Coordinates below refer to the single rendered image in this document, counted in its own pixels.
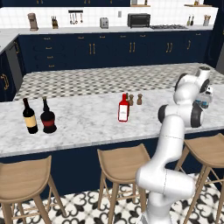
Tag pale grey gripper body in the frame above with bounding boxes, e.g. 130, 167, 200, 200
194, 94, 213, 109

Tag wooden bar stool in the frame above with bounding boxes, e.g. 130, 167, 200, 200
0, 155, 67, 224
96, 143, 151, 224
174, 132, 224, 224

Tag dark blue tall cupboard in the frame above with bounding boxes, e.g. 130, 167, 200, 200
205, 0, 224, 68

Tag red bottle white label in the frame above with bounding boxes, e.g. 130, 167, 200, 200
117, 93, 130, 123

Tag pot with tools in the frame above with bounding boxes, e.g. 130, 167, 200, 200
202, 14, 212, 27

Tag black hob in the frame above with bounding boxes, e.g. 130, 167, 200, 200
149, 24, 189, 31

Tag black toaster oven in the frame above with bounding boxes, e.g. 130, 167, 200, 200
127, 12, 151, 29

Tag dark blue base cupboards run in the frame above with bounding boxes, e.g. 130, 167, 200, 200
17, 30, 214, 74

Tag silver toaster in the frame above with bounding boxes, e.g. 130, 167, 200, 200
99, 17, 109, 30

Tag dark blue island base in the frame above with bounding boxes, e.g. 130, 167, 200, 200
0, 129, 224, 202

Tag round dark bottle red label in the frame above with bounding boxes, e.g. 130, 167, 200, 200
39, 95, 58, 135

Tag knife block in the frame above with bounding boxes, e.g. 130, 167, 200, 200
51, 15, 60, 30

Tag dark wine bottle yellow label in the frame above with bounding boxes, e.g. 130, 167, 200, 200
22, 97, 39, 135

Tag brown coffee machine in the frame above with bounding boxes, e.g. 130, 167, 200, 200
27, 12, 39, 32

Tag grey dishwasher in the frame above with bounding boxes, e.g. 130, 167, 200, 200
4, 42, 25, 87

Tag dark blue side cupboards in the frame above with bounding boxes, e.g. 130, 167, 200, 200
0, 34, 26, 103

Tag wooden wall shelf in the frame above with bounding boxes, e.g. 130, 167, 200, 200
184, 0, 213, 8
130, 0, 151, 8

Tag rail with hanging tools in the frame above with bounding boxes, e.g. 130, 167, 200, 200
67, 10, 85, 25

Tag dark blue wall cupboards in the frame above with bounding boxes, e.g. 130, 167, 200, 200
0, 0, 131, 8

